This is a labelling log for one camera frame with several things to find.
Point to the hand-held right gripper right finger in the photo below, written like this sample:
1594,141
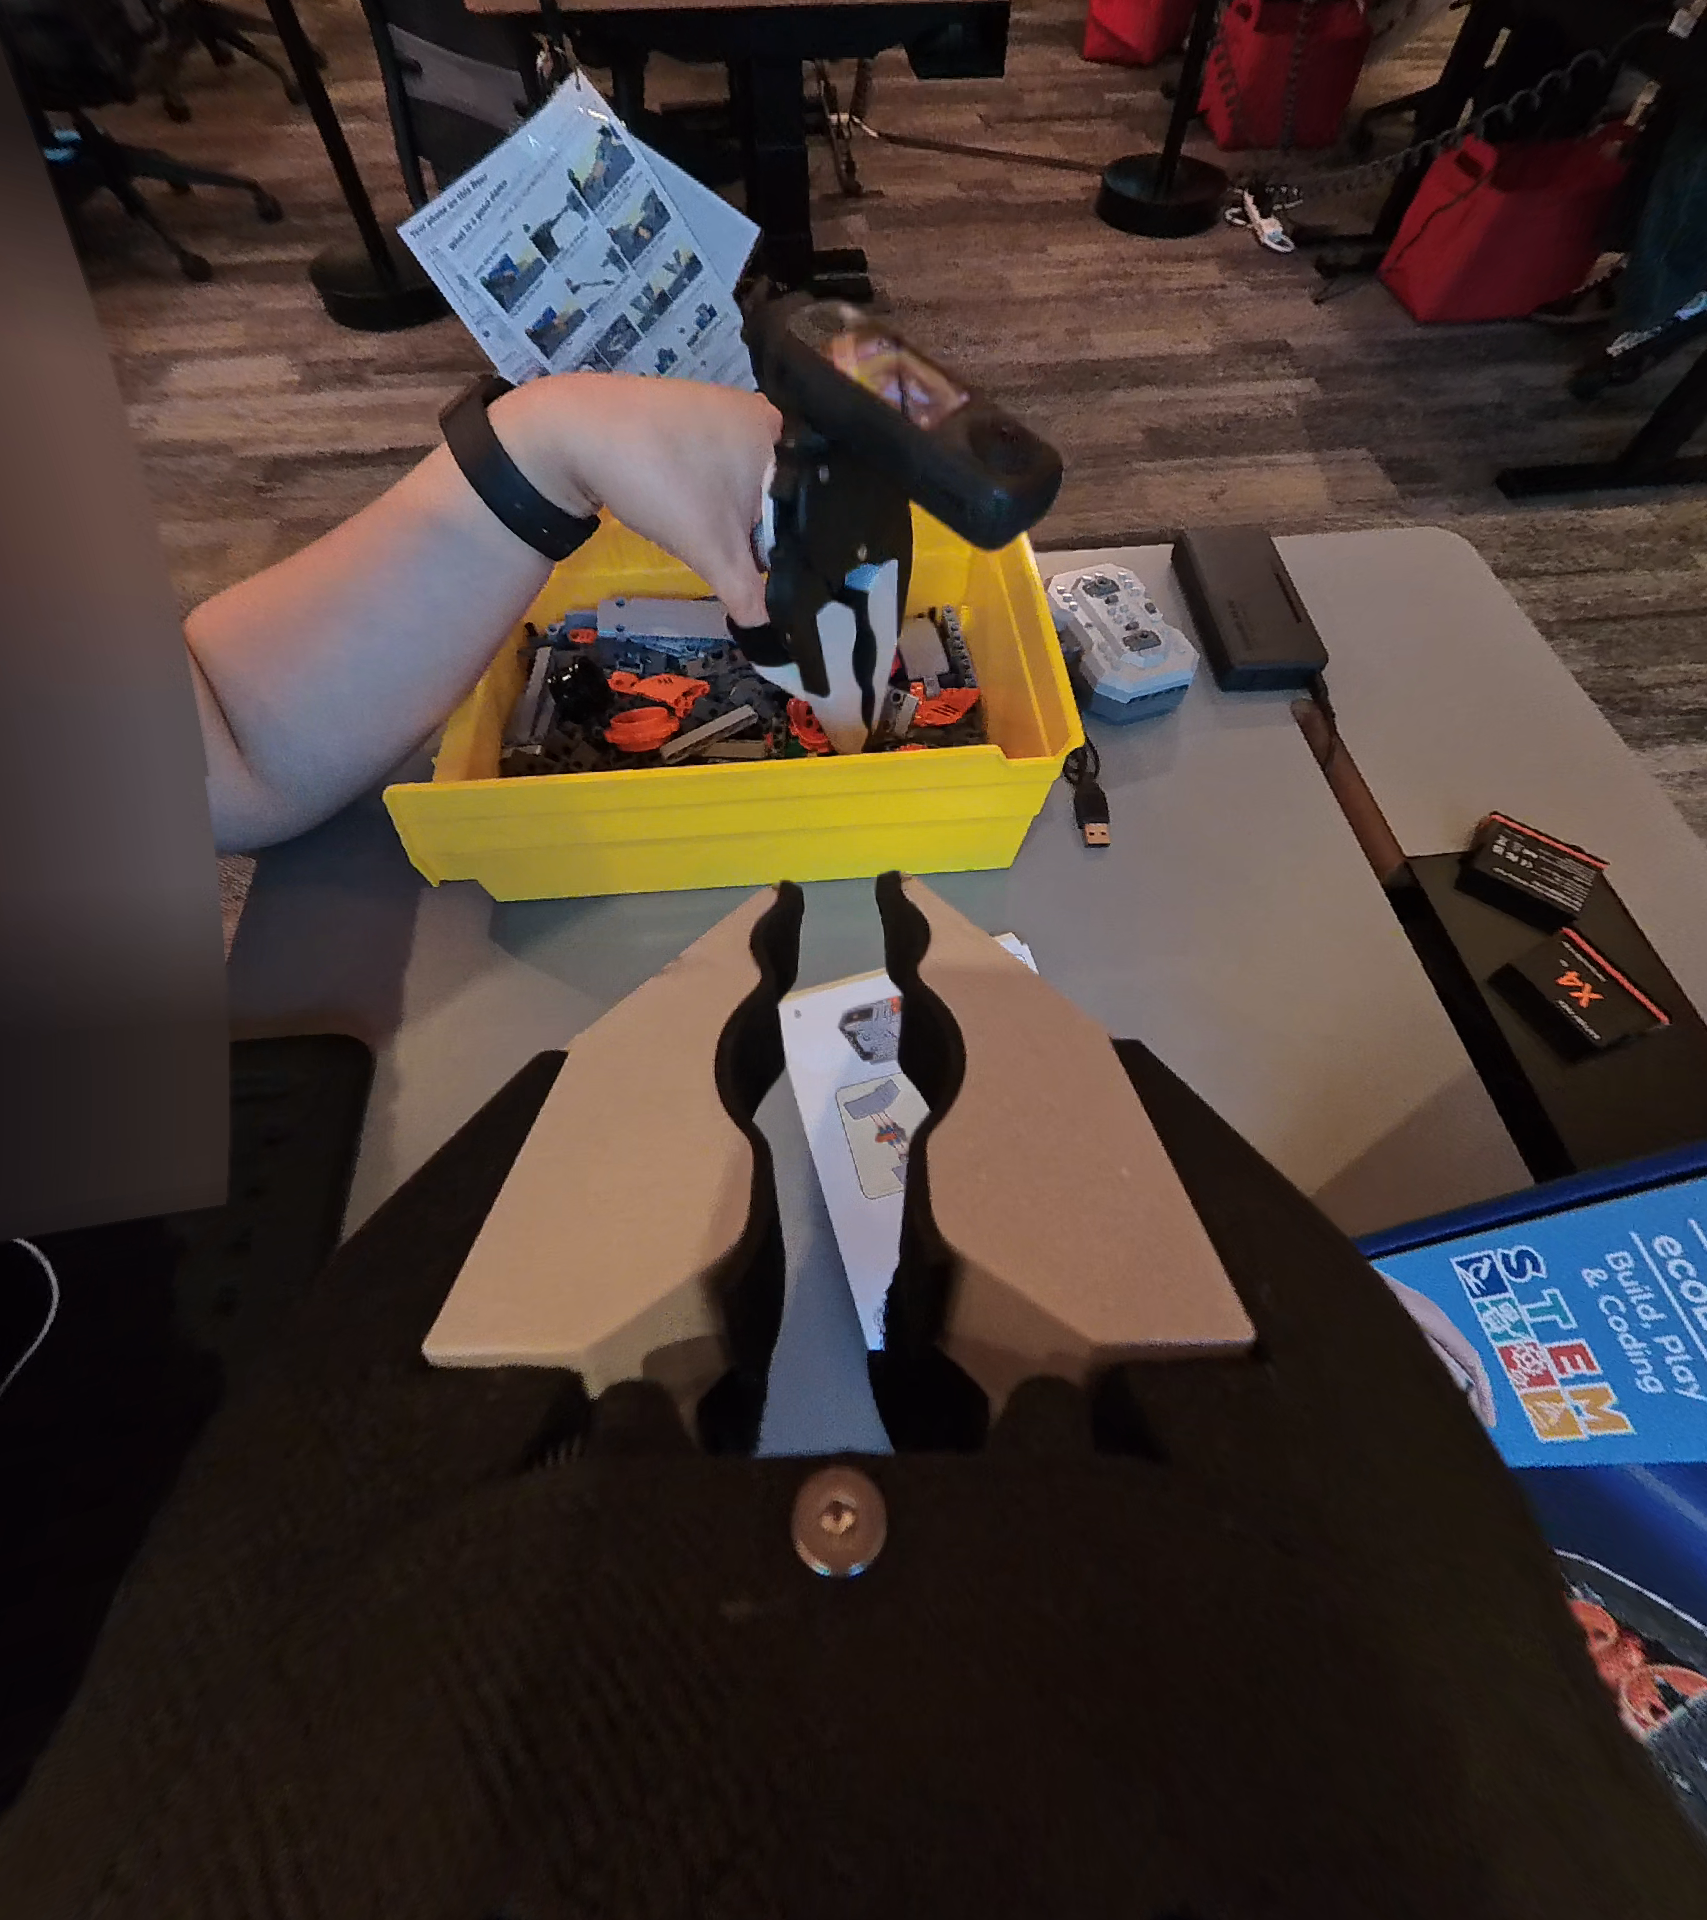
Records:
1077,1200

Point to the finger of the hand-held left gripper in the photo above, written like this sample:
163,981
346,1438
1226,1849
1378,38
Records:
893,645
834,683

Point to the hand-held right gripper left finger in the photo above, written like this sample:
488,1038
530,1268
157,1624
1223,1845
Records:
585,1200

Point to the pile of building block pieces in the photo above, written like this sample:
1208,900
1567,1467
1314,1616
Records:
703,722

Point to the yellow plastic bin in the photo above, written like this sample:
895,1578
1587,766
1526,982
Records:
719,827

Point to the person's left forearm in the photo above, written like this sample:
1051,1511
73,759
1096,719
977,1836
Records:
343,645

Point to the black desk leg column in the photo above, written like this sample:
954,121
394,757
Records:
786,136

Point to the person's left hand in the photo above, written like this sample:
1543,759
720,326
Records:
643,465

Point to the instruction booklet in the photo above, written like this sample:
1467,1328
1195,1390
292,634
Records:
854,1171

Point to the grey blue battery module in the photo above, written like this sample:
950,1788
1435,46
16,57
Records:
1125,638

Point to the black rubber tire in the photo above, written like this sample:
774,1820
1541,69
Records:
578,699

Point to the black wristband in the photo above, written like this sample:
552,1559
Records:
508,481

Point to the printed paper sheets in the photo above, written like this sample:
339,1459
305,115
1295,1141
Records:
598,240

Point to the black power adapter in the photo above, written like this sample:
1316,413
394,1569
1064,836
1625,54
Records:
1252,609

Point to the black round stand base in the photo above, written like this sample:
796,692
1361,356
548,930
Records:
381,287
1162,197

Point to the black battery red label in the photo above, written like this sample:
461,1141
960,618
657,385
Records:
1580,998
1529,869

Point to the red bag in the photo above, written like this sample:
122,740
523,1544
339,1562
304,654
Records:
1498,224
1282,78
1140,27

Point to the blue robot kit box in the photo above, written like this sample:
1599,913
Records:
1617,1351

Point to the black office chair base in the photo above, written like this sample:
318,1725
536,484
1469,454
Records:
149,188

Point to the black desk foot frame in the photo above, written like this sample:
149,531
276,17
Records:
1693,375

